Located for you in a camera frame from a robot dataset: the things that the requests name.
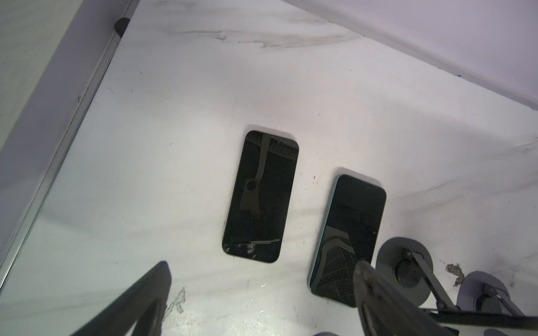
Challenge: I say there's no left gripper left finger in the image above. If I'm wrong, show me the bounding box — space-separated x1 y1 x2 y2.
74 261 172 335

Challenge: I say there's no black phone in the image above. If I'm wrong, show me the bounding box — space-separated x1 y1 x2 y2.
221 130 299 263
308 174 387 308

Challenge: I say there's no black stand back left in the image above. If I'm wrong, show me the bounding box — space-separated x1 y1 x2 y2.
456 271 524 316

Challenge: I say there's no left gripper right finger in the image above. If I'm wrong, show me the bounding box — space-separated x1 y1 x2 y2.
353 261 458 335

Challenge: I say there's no black round stand left middle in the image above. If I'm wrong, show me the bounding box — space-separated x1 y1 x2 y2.
375 237 458 311

